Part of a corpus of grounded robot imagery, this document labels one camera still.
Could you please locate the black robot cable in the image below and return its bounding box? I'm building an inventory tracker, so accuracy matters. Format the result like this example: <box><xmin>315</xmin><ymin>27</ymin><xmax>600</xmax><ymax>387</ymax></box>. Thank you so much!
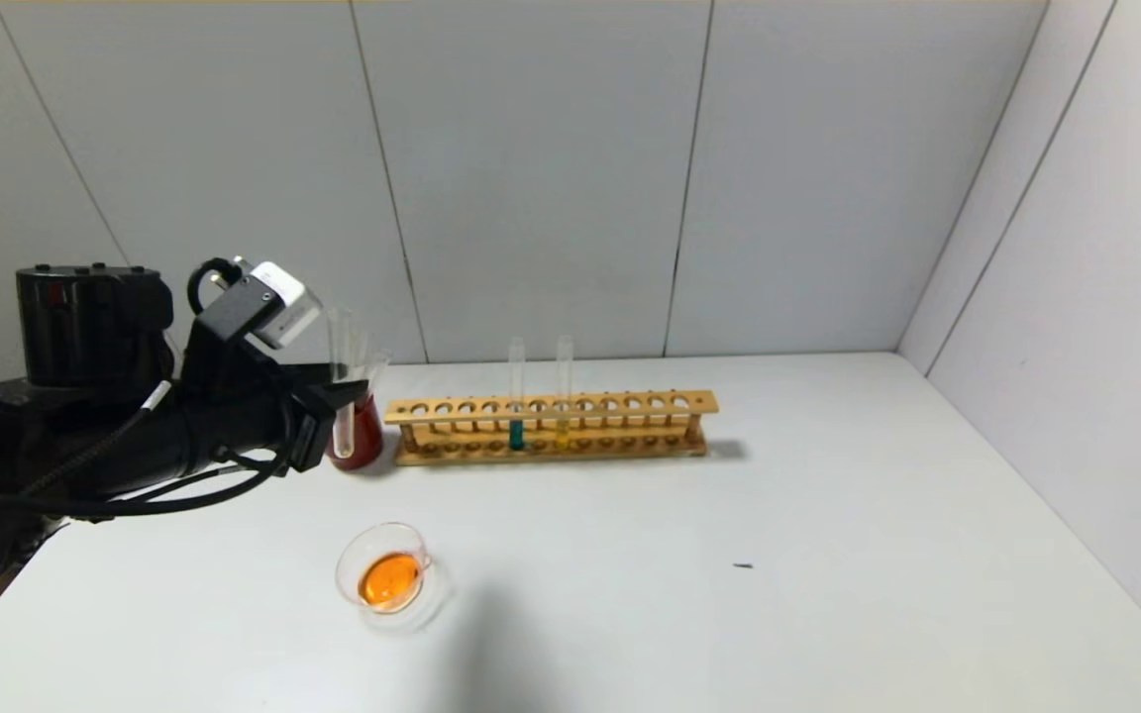
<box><xmin>0</xmin><ymin>451</ymin><xmax>294</xmax><ymax>518</ymax></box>

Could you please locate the clear glass beaker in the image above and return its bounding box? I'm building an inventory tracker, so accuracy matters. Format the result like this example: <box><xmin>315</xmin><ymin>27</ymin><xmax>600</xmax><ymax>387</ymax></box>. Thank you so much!
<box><xmin>336</xmin><ymin>522</ymin><xmax>453</xmax><ymax>635</ymax></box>

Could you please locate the test tube with yellow pigment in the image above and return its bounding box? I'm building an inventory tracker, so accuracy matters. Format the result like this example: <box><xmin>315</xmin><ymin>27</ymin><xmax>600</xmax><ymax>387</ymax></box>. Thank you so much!
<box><xmin>556</xmin><ymin>335</ymin><xmax>574</xmax><ymax>449</ymax></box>
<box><xmin>328</xmin><ymin>307</ymin><xmax>358</xmax><ymax>460</ymax></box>

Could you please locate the dark red plastic cup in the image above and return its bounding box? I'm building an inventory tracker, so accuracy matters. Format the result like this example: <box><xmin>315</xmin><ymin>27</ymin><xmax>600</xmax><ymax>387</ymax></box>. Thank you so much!
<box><xmin>328</xmin><ymin>396</ymin><xmax>385</xmax><ymax>471</ymax></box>

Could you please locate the test tube with teal pigment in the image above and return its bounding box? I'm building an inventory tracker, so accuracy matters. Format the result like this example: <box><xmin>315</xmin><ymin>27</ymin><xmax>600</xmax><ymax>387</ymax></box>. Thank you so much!
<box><xmin>508</xmin><ymin>338</ymin><xmax>527</xmax><ymax>452</ymax></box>

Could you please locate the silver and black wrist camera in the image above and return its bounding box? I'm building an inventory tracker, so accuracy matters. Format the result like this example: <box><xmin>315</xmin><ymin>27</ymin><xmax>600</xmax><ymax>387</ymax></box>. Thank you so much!
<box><xmin>196</xmin><ymin>260</ymin><xmax>324</xmax><ymax>351</ymax></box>

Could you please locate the wooden test tube rack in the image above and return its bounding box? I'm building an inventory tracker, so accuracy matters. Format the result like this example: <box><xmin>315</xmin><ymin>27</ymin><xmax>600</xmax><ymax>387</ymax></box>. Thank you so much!
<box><xmin>384</xmin><ymin>390</ymin><xmax>720</xmax><ymax>466</ymax></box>

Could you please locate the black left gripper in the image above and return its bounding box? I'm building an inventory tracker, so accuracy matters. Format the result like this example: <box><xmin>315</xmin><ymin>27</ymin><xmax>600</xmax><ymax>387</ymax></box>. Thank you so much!
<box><xmin>185</xmin><ymin>362</ymin><xmax>370</xmax><ymax>479</ymax></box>

